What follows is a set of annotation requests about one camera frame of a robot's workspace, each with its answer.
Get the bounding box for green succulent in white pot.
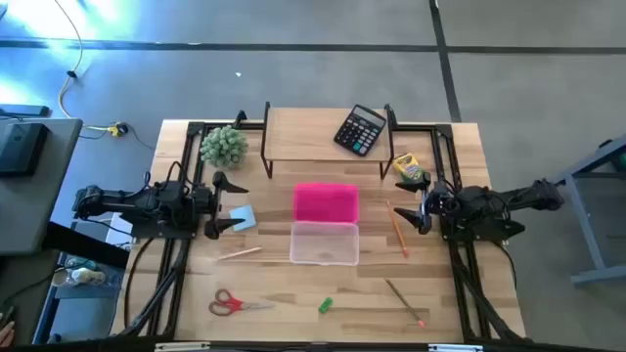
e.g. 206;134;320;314
199;124;249;171

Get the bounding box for black aluminium table frame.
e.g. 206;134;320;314
114;119;527;343

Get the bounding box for black box device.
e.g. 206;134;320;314
0;121;50;178

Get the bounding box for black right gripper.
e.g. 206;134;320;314
393;171;461;235

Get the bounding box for blue storage cart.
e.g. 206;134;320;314
31;251;123;346

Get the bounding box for grey side desk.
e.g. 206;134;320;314
0;116;84;258

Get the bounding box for flat black device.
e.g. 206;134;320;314
0;104;52;118

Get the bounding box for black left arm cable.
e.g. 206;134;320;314
141;159;197;192

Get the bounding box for black desk calculator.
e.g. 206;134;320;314
333;104;387;158

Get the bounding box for black board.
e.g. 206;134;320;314
41;221;131;270

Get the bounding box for white paper sheet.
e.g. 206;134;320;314
105;212;134;247

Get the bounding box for orange pencil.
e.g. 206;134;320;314
385;199;410;259

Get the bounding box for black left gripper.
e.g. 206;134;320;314
193;170;249;241

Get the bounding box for clear pencil case pink lid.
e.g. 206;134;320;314
289;182;361;267

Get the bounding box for yellow floor cable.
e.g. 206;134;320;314
52;0;112;132

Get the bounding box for yellow green crayon box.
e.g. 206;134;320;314
392;152;425;183

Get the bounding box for grey blue table frame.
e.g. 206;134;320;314
539;134;626;287

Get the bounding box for silver metal bracket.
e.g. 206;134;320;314
428;343;483;352
155;341;211;352

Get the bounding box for beige pen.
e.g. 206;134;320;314
216;245;264;262

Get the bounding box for red handled scissors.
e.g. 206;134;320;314
207;287;275;318

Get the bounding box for wooden shelf riser black legs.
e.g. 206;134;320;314
260;101;396;180

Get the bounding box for light blue sticky note pad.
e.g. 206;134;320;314
228;203;257;233

